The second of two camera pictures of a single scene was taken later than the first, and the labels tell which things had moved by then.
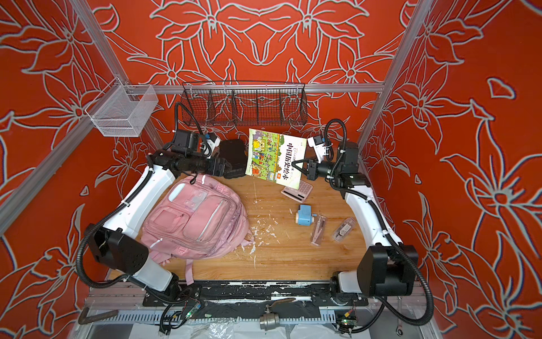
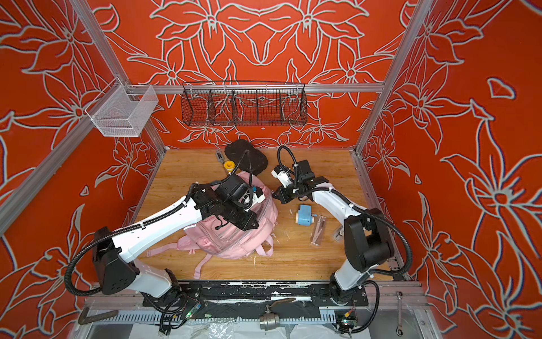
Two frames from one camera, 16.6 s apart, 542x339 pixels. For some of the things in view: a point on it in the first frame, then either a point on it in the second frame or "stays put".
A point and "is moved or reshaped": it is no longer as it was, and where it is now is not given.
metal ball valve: x=271 y=320 stays put
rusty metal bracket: x=83 y=319 stays put
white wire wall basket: x=123 y=110 stays put
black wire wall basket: x=243 y=104 stays put
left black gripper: x=221 y=170 to x=248 y=222
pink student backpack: x=196 y=217 is moved or reshaped
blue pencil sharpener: x=305 y=215 stays put
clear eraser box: x=344 y=229 stays put
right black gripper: x=313 y=169 to x=284 y=195
